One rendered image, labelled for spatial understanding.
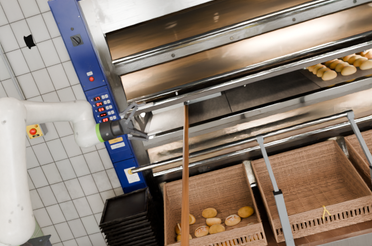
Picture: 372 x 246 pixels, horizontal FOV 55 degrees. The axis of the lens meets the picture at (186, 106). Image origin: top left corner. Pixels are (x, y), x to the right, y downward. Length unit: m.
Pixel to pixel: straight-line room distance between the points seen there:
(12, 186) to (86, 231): 1.42
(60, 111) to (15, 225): 0.53
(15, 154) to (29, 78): 1.05
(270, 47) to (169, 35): 0.60
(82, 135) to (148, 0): 0.87
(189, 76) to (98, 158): 0.81
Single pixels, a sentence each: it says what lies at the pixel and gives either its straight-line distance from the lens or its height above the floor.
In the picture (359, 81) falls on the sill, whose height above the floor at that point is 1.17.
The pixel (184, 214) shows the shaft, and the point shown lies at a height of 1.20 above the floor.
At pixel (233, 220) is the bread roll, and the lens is 2.29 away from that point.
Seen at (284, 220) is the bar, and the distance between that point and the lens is 1.94.
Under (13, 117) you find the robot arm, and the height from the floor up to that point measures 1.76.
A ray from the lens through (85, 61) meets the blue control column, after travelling 2.21.
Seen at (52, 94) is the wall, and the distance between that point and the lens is 2.36.
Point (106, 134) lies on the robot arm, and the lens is 1.68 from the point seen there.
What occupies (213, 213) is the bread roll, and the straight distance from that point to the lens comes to 2.40.
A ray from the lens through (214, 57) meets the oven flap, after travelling 2.17.
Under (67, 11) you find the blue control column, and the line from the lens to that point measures 2.20.
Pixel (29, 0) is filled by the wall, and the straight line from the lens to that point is 2.30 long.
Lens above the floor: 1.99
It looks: 17 degrees down
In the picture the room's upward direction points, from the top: 17 degrees counter-clockwise
